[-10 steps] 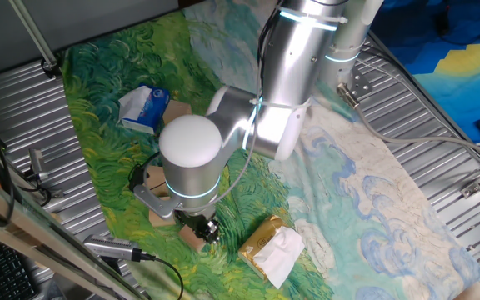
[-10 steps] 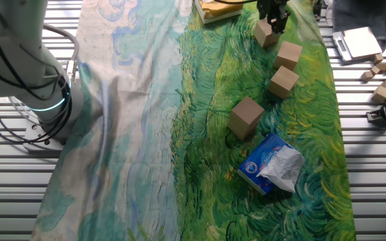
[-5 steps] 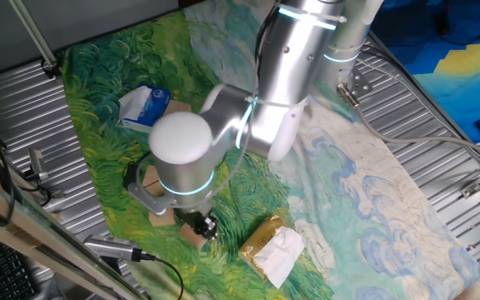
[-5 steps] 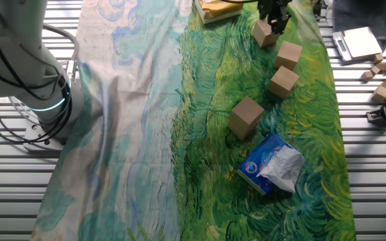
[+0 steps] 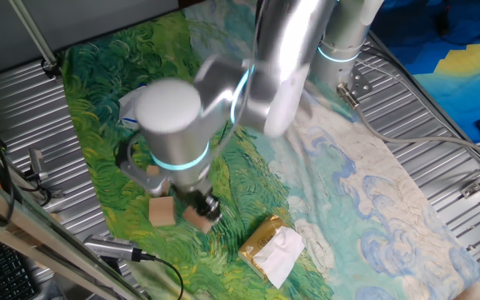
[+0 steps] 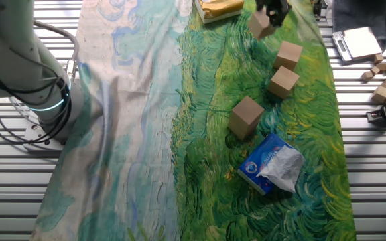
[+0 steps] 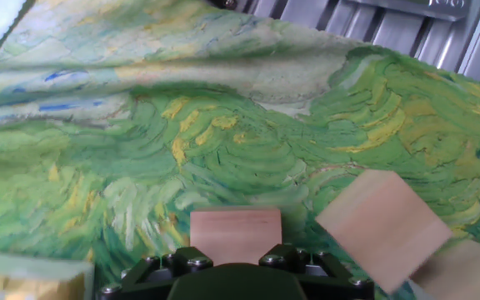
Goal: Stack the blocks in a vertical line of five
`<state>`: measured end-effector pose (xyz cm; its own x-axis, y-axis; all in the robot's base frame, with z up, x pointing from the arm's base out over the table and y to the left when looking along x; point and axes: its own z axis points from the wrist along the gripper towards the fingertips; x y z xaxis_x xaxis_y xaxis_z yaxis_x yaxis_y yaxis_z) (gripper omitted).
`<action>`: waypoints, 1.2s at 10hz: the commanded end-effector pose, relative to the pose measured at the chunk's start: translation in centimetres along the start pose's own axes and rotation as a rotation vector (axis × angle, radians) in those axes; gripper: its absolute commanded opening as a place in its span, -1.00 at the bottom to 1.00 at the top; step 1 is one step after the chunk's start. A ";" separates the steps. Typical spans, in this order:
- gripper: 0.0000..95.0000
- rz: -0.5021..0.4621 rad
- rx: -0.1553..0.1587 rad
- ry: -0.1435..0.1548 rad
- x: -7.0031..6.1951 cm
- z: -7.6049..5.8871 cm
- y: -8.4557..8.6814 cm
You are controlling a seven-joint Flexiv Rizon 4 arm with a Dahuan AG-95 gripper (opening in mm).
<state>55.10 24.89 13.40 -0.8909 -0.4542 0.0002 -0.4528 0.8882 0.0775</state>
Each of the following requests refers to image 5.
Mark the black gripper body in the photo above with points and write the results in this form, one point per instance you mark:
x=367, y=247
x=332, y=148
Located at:
x=196, y=198

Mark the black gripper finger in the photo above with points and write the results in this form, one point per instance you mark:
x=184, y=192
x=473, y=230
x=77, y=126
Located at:
x=213, y=209
x=192, y=208

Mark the wooden cube block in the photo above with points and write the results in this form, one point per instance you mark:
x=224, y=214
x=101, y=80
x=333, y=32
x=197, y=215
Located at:
x=198, y=223
x=161, y=211
x=152, y=170

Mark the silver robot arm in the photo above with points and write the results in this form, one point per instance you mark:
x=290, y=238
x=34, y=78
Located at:
x=173, y=137

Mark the gold tissue pack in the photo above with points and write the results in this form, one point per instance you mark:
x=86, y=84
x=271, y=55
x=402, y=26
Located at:
x=261, y=241

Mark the blue tissue pack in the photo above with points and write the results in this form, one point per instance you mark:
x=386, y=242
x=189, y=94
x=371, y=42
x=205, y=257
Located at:
x=125, y=108

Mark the green blue painting print cloth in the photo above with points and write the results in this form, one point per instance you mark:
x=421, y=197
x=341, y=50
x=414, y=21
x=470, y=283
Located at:
x=369, y=208

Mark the grey metal pole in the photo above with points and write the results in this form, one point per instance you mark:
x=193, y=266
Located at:
x=31, y=29

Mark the blue mat with yellow sun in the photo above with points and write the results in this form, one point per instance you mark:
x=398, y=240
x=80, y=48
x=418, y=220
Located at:
x=465, y=62

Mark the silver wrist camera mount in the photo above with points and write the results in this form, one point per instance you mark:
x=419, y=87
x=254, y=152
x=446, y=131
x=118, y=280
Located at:
x=140, y=175

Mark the silver ribbed camera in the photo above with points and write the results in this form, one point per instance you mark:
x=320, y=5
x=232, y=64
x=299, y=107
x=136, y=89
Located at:
x=111, y=248

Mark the aluminium frame bar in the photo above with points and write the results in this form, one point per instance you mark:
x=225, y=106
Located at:
x=36, y=225

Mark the metal base plate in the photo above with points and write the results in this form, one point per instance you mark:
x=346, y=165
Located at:
x=361, y=83

